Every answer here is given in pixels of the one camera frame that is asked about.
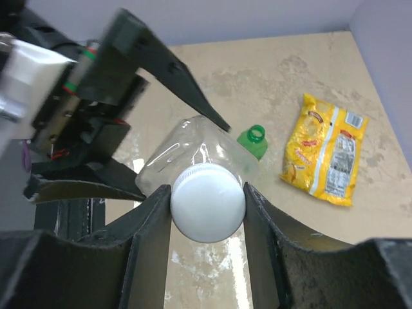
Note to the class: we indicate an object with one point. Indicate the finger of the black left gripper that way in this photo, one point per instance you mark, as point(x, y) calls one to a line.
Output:
point(136, 41)

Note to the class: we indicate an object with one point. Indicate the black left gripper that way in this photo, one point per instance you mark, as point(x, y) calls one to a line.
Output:
point(84, 114)

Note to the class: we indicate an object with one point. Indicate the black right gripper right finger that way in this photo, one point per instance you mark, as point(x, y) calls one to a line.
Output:
point(294, 266)

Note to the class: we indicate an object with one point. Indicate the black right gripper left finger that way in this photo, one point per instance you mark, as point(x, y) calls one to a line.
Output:
point(123, 265)

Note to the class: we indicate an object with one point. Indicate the large clear plastic bottle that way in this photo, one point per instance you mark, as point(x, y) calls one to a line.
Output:
point(192, 141)

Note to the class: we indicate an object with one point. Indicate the large white bottle cap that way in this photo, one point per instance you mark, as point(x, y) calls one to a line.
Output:
point(207, 203)

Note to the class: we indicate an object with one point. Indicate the green plastic bottle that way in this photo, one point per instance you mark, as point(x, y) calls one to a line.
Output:
point(254, 141)

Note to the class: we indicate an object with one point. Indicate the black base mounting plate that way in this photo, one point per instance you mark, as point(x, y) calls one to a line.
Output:
point(71, 219)

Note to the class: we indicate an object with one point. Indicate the yellow snack bag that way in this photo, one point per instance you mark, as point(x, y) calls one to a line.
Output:
point(323, 153)

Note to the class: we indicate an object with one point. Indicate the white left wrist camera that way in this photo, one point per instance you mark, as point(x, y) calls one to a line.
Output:
point(28, 74)

